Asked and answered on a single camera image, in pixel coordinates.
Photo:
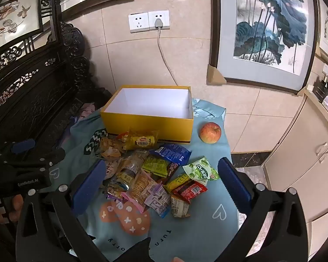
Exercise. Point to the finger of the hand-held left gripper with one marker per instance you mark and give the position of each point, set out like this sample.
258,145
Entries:
23,146
52,155

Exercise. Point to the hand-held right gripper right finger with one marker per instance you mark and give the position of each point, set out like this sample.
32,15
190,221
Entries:
233,188

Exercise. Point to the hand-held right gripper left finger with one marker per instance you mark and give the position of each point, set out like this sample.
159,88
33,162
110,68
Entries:
88,188

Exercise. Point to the purple popcorn packet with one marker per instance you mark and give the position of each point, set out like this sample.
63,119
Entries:
114,193

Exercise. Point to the green candy packet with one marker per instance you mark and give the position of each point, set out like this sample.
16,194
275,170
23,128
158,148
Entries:
202,171

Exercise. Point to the clear biscuit packet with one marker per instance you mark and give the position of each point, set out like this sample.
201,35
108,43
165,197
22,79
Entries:
129,170

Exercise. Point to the clear pastry packet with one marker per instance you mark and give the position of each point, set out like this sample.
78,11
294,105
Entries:
110,148

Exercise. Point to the pink cracker packet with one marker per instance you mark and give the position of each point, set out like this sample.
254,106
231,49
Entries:
140,188

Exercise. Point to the yellow stick packet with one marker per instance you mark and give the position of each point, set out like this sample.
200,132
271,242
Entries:
177,182

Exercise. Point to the small brown snack packet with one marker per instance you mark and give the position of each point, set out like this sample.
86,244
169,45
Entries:
180,207

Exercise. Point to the dark red snack packet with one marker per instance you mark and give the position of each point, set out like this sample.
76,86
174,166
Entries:
172,170

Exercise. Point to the yellow-green snack packet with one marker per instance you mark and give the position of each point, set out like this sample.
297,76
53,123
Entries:
155,166

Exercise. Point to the yellow bread packet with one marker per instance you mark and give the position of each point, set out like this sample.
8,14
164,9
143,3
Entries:
142,141

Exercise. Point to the blue snack packet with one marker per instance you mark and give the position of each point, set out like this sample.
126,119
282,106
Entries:
170,154

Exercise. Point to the purple white snack packet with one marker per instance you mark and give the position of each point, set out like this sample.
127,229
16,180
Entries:
160,200

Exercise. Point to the yellow cardboard box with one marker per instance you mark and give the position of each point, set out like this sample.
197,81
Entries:
150,127

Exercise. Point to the person's left hand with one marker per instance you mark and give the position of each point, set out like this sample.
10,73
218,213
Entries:
5,213

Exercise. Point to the teal printed tablecloth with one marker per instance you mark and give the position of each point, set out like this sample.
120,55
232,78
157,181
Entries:
196,223

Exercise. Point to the pink patterned cloth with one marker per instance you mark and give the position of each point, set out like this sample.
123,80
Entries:
84,112

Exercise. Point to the red apple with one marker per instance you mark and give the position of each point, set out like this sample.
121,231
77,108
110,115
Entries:
210,133

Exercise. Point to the cream cabinet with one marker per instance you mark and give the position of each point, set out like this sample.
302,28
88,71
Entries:
303,169

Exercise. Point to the dark countertop organizer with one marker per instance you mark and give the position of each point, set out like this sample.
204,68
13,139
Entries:
323,88

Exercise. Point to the framed lotus painting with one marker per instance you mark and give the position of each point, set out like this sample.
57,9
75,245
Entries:
265,27

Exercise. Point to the grey plug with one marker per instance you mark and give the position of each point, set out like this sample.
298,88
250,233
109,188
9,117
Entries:
158,23

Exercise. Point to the white wall socket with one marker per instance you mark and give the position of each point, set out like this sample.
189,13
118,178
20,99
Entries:
138,22
164,19

